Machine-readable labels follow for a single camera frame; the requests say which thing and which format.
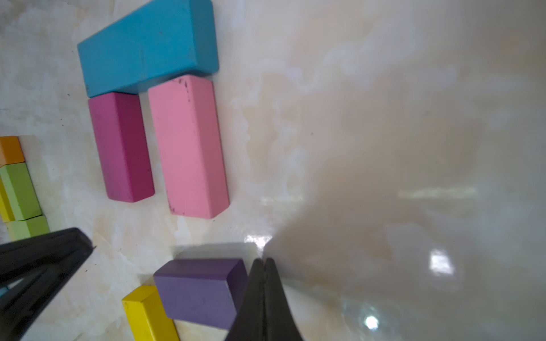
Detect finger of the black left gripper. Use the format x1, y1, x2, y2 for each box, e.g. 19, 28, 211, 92
1, 227, 93, 286
1, 251, 91, 340

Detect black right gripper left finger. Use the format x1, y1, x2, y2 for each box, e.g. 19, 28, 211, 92
225, 259, 266, 341

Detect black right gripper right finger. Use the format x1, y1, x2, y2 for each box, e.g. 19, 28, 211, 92
264, 258, 303, 341

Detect lime green block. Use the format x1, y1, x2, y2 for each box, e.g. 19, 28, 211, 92
7, 215, 50, 242
1, 163, 42, 221

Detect yellow short block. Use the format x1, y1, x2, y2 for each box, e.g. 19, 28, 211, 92
0, 181, 16, 223

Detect purple block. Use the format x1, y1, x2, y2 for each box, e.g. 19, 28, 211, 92
154, 259, 248, 330

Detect orange long block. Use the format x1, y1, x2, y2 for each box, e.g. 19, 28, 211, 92
0, 136, 25, 167

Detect magenta small block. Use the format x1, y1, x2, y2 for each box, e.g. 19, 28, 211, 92
88, 92, 155, 203

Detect pink block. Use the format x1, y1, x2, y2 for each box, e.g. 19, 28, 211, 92
148, 75, 230, 219

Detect teal block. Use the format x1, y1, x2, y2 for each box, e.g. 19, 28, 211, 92
78, 0, 219, 98

